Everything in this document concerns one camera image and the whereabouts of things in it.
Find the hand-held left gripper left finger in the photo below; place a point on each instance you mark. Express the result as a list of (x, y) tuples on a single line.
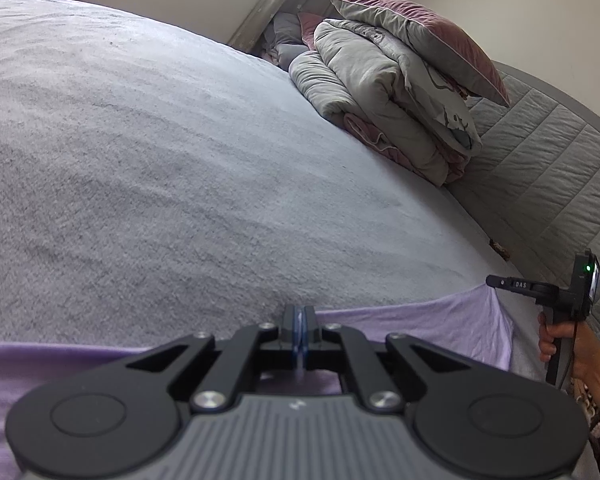
[(289, 332)]

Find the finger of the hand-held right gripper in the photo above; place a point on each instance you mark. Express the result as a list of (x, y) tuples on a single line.
[(510, 284)]

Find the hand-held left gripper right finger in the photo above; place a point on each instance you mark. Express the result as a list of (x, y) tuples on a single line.
[(311, 332)]

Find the purple shirt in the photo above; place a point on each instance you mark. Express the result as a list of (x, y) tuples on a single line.
[(455, 325)]

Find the person's right hand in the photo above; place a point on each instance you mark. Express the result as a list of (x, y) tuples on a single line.
[(580, 345)]

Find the small brown object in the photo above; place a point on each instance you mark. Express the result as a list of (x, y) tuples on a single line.
[(499, 250)]

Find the grey quilted headboard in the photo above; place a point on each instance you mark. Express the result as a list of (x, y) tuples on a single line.
[(545, 185)]

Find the bed with grey sheet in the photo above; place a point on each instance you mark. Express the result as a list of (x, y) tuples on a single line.
[(130, 160)]

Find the folded grey quilt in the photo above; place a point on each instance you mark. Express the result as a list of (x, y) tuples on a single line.
[(370, 95)]

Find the maroon and grey pillow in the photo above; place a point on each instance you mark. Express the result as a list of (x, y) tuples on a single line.
[(430, 35)]

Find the grey and pink cushion pile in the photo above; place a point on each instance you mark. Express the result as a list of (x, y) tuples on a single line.
[(285, 35)]

